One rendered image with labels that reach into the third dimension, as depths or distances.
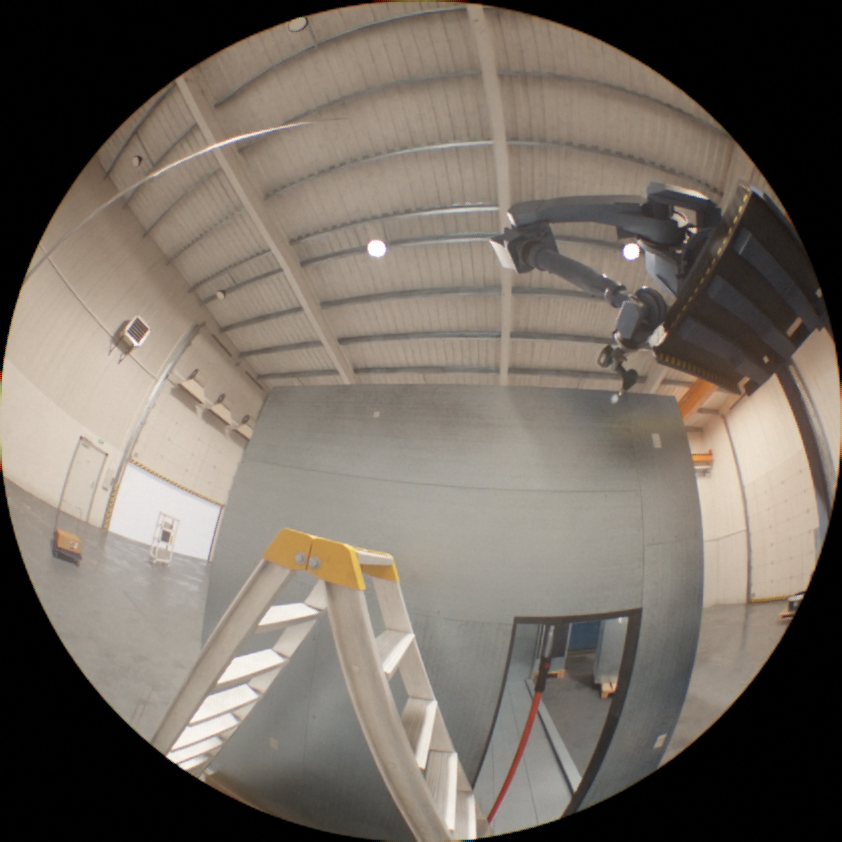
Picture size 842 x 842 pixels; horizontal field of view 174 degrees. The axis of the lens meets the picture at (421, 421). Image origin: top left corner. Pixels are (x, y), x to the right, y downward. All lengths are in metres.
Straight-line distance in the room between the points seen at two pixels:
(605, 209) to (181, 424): 10.86
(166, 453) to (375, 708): 10.11
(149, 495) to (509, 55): 13.53
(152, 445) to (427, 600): 9.63
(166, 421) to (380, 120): 9.80
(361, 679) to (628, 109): 6.82
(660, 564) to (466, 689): 0.96
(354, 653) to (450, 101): 6.10
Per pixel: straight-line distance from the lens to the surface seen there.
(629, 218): 1.73
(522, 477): 1.23
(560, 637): 6.14
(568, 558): 1.22
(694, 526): 1.59
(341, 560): 0.50
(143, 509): 10.58
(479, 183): 6.04
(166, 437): 10.33
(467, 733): 1.40
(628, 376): 1.47
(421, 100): 5.89
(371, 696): 0.56
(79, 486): 9.74
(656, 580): 1.42
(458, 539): 1.17
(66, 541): 6.44
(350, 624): 0.53
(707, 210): 1.69
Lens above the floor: 2.32
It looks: 28 degrees up
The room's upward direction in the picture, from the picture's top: 10 degrees clockwise
